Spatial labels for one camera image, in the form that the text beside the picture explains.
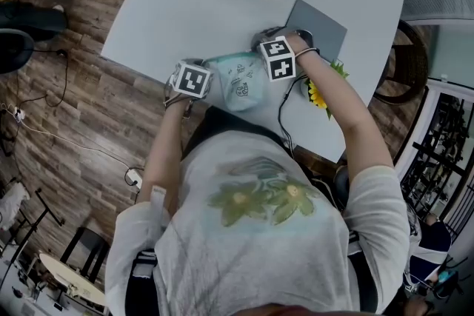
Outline white shoulder strap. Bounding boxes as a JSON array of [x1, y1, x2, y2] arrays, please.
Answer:
[[150, 185, 166, 230]]

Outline dark stool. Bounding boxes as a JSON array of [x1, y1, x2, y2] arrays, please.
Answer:
[[61, 226, 110, 284]]

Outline person's right hand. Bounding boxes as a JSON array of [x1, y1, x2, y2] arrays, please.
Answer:
[[284, 30, 320, 61]]

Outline person's black trousers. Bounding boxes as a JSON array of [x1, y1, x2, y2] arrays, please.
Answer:
[[181, 105, 297, 160]]

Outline white cloth bundle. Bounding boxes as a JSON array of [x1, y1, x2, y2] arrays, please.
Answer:
[[0, 183, 30, 230]]

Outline person's right forearm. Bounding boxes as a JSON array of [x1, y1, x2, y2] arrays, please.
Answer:
[[296, 50, 395, 181]]

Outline person's left hand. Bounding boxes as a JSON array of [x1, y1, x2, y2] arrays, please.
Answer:
[[164, 80, 193, 108]]

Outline black office chair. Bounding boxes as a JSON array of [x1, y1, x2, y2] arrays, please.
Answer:
[[0, 28, 36, 75]]

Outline white floor cable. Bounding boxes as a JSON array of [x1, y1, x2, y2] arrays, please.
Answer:
[[16, 116, 131, 171]]

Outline light green pouch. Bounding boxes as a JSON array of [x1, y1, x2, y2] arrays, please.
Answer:
[[203, 50, 270, 112]]

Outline black square stool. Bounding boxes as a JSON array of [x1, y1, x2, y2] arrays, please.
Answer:
[[333, 164, 351, 212]]

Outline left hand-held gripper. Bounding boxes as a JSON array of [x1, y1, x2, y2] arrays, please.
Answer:
[[168, 58, 213, 100]]

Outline white power strip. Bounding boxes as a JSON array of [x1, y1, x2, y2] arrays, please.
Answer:
[[124, 168, 144, 189]]

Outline black metal railing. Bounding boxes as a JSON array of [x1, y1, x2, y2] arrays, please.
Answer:
[[399, 90, 474, 234]]

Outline grey notebook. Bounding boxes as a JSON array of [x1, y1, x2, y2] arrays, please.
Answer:
[[285, 0, 348, 64]]

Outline sunflower in white pot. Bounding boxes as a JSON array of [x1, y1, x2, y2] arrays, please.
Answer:
[[304, 61, 350, 120]]

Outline dark wicker chair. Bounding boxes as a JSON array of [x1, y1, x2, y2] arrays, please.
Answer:
[[372, 19, 430, 107]]

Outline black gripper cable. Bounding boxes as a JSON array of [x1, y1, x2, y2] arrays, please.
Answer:
[[277, 74, 308, 160]]

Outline round white table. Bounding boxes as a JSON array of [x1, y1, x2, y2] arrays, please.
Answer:
[[39, 253, 108, 308]]

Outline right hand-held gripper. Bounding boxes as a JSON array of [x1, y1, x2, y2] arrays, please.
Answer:
[[250, 26, 298, 83]]

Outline person's white floral shirt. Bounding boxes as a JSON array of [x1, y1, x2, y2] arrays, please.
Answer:
[[104, 130, 411, 316]]

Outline black metal stand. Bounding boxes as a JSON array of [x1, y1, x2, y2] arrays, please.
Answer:
[[0, 188, 66, 245]]

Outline person's left forearm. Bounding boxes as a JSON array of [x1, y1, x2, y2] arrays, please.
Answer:
[[139, 101, 190, 214]]

